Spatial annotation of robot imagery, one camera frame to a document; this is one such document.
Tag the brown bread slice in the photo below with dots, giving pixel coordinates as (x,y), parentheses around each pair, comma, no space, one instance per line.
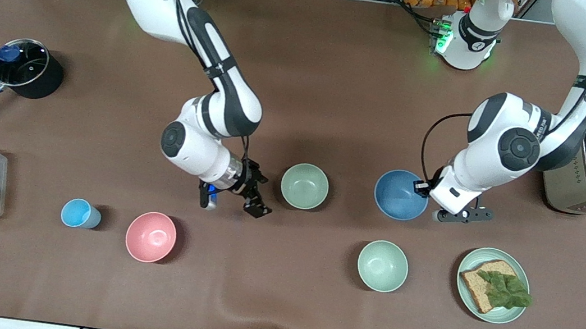
(480,294)

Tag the blue bowl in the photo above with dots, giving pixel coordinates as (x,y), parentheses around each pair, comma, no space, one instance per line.
(396,195)

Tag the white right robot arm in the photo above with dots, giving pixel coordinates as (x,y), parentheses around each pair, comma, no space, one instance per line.
(200,141)

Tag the glass lid with blue knob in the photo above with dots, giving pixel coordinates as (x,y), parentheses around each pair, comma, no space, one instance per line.
(20,63)

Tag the pink bowl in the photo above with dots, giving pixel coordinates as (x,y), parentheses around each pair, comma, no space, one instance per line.
(150,236)

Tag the green lettuce leaf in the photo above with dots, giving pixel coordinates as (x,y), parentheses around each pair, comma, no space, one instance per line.
(505,291)

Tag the light blue cup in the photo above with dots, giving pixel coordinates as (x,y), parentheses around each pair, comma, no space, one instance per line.
(77,213)

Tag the sage green bowl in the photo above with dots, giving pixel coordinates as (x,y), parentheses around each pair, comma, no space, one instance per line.
(304,186)

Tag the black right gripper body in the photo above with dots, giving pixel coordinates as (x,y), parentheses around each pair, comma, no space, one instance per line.
(249,178)

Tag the green plate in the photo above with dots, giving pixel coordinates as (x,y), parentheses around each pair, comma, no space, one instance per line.
(514,315)

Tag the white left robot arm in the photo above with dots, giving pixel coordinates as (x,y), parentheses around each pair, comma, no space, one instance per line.
(505,147)

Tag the pale mint green bowl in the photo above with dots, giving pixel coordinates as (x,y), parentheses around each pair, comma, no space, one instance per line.
(382,266)

